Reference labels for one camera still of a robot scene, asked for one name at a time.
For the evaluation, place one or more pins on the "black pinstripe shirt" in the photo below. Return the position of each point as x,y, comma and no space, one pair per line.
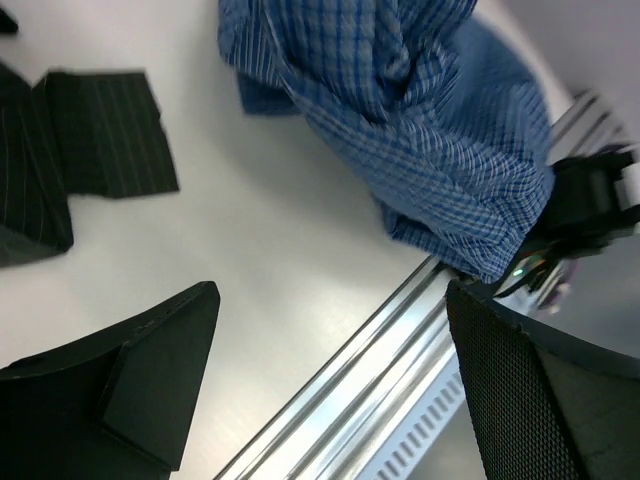
88,133

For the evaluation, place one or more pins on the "white slotted cable duct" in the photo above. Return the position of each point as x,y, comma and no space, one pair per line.
419,429

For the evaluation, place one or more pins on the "blue plaid shirt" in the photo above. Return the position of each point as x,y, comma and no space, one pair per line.
438,117

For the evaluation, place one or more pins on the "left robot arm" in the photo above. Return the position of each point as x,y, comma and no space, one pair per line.
594,199

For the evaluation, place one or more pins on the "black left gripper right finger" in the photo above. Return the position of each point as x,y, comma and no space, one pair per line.
543,404

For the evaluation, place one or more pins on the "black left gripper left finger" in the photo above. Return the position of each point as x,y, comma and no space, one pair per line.
116,404

